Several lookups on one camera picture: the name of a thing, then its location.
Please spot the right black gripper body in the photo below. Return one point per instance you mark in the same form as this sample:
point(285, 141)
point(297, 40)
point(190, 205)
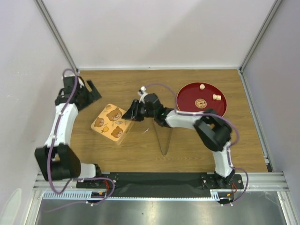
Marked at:
point(143, 111)

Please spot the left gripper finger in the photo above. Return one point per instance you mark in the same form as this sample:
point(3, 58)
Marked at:
point(94, 95)
point(90, 84)

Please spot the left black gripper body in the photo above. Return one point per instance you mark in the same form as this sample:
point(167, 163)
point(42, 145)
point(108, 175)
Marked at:
point(85, 93)

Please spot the silver tin lid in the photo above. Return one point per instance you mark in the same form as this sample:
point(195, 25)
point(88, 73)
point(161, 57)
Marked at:
point(110, 113)

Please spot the brown metal tongs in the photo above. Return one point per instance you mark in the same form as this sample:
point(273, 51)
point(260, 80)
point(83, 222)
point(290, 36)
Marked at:
point(163, 135)

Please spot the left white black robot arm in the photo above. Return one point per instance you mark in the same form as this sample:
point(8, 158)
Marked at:
point(56, 155)

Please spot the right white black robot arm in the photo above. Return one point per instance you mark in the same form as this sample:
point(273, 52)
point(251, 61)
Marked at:
point(212, 129)

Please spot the gold chocolate box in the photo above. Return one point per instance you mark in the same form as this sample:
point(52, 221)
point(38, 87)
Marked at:
point(114, 131)

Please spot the white chocolate pair right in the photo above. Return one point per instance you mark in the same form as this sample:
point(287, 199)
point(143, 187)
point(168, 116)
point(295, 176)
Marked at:
point(217, 97)

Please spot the round red plate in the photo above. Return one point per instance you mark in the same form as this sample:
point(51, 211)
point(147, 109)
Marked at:
point(191, 98)

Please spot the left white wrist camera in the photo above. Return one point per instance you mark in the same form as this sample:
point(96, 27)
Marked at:
point(81, 82)

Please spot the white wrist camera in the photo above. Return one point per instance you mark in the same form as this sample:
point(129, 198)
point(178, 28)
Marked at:
point(81, 82)
point(142, 93)

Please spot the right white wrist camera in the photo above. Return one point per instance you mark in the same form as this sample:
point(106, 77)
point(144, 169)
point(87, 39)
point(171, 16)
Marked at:
point(142, 93)

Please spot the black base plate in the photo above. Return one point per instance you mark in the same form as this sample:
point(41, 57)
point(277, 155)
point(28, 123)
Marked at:
point(170, 184)

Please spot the aluminium frame rail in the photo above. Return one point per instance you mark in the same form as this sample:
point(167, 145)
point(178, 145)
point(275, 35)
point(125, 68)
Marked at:
point(93, 191)

